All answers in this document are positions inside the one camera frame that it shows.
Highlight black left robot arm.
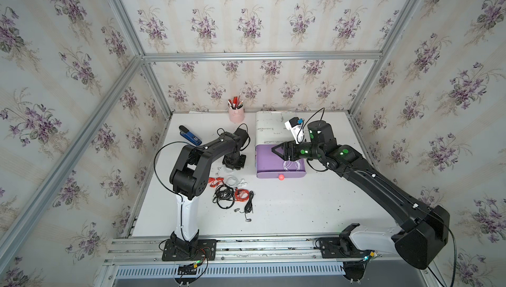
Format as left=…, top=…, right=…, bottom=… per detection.
left=154, top=123, right=251, bottom=249

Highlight red pens in cup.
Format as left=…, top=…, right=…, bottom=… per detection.
left=227, top=96, right=244, bottom=110

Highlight white wired earphones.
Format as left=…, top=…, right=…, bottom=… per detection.
left=283, top=160, right=301, bottom=172
left=224, top=176, right=248, bottom=188

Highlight pink pen cup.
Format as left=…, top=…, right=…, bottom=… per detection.
left=228, top=107, right=245, bottom=123

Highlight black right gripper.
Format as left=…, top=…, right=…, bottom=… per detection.
left=270, top=137, right=324, bottom=162

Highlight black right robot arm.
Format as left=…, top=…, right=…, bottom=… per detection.
left=271, top=120, right=450, bottom=269

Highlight black wired earphones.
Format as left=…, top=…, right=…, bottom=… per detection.
left=235, top=191, right=254, bottom=222
left=212, top=184, right=235, bottom=210

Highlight white drawer cabinet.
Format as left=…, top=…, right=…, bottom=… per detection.
left=255, top=111, right=298, bottom=145

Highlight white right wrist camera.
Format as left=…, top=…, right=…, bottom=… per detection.
left=285, top=117, right=304, bottom=144

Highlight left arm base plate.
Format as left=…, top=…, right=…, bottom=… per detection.
left=162, top=238, right=217, bottom=261

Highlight blue stapler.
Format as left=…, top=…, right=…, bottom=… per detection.
left=179, top=126, right=202, bottom=146

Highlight aluminium frame rail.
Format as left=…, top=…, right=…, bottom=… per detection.
left=142, top=50, right=382, bottom=63

